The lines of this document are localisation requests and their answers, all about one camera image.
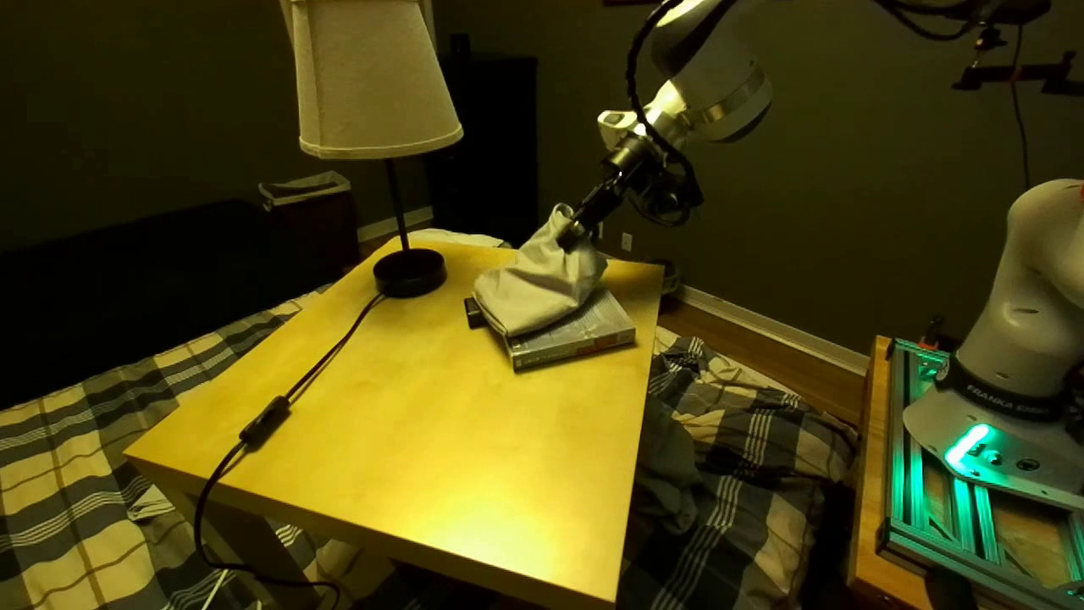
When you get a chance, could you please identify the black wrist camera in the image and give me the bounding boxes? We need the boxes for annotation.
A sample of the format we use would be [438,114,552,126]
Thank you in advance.
[641,151,708,231]

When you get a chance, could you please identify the dark storage bin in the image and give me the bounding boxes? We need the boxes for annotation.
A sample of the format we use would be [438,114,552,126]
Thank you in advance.
[255,168,364,288]

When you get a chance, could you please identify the white pillow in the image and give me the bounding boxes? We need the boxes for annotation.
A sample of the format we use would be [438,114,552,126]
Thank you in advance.
[410,228,510,254]

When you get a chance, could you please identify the plaid checkered duvet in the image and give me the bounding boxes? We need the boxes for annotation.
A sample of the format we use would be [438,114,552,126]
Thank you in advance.
[0,283,863,610]

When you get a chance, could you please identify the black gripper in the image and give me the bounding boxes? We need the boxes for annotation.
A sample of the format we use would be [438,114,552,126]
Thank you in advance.
[557,148,672,254]

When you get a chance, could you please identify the grey pillow case cover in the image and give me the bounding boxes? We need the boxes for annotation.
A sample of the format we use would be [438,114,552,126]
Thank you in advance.
[470,201,614,343]

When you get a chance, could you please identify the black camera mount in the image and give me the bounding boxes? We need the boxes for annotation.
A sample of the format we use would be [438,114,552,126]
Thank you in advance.
[950,16,1084,102]

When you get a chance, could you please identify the tall black cabinet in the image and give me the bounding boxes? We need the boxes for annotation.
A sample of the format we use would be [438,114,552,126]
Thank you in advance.
[426,31,541,252]

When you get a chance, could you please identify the table lamp white shade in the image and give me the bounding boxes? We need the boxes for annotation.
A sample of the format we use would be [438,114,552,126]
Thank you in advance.
[277,0,466,301]

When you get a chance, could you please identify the wooden platform board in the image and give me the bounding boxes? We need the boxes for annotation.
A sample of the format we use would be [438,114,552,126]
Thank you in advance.
[843,331,943,610]

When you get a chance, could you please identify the yellow wooden side table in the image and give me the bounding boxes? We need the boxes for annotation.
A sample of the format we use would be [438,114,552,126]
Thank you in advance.
[123,231,672,610]

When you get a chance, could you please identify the black lamp cable with switch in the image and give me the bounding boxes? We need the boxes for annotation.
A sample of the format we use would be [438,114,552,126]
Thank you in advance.
[191,288,394,597]

